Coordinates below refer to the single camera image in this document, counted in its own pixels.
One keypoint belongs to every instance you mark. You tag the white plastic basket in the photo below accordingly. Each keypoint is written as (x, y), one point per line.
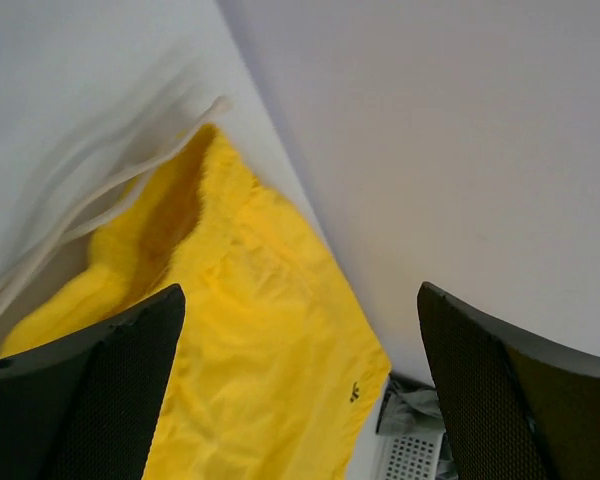
(410, 457)

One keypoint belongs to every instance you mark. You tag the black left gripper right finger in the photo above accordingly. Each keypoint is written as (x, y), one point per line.
(515, 405)

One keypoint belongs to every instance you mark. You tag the grey shorts in basket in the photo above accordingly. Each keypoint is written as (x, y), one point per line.
(408, 409)

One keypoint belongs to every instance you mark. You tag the yellow shorts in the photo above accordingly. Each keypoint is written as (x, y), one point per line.
(276, 368)

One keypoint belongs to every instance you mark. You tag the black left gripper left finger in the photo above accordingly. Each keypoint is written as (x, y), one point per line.
(86, 406)

